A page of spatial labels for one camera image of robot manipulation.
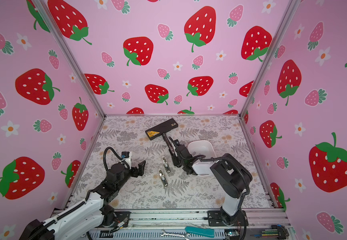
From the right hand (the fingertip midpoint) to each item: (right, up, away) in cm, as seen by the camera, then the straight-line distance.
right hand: (174, 153), depth 95 cm
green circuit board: (+29, -35, -24) cm, 52 cm away
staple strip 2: (-5, -7, -2) cm, 9 cm away
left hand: (-20, -2, -11) cm, 23 cm away
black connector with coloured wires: (+49, -32, -26) cm, 64 cm away
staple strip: (-6, -14, -8) cm, 18 cm away
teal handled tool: (+14, -34, -25) cm, 44 cm away
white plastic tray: (+19, +3, +3) cm, 19 cm away
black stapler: (-11, +15, +17) cm, 25 cm away
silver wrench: (-3, -34, -24) cm, 42 cm away
